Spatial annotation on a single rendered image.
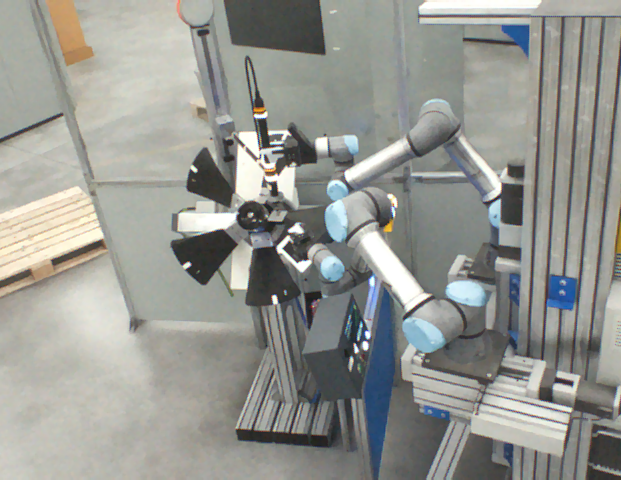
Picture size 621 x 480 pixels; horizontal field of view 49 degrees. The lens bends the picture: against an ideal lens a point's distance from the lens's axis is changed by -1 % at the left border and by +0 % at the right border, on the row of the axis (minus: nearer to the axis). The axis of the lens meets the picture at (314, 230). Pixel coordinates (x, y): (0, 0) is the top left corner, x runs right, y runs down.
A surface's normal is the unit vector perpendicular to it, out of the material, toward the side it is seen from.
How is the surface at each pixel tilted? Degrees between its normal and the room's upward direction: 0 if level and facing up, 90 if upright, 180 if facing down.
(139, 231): 90
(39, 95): 90
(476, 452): 0
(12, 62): 90
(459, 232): 90
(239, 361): 0
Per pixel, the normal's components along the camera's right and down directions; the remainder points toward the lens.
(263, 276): 0.39, -0.26
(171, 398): -0.12, -0.85
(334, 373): -0.20, 0.52
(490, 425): -0.45, 0.51
